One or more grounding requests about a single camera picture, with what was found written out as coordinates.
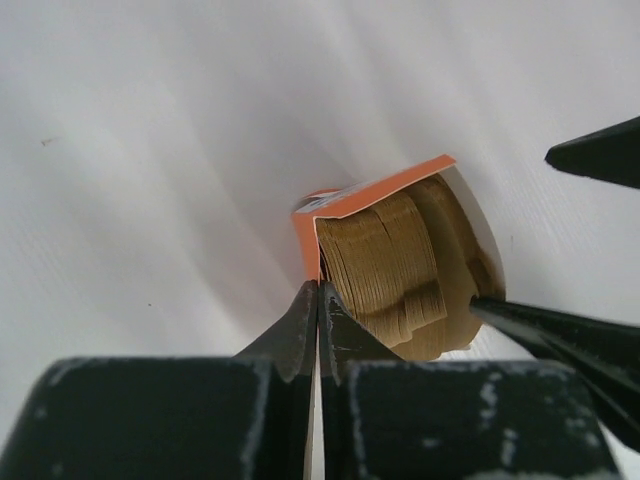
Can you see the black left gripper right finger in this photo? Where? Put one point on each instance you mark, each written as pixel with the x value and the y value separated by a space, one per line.
pixel 386 418

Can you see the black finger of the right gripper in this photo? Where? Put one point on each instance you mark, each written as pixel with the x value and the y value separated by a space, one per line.
pixel 605 355
pixel 610 155

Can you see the orange coffee filter box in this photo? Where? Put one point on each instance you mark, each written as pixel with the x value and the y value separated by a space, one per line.
pixel 340 203

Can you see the brown paper coffee filters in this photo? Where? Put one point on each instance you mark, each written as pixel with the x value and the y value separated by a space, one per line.
pixel 407 268

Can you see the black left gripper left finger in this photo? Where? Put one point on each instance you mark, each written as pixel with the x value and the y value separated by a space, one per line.
pixel 248 416

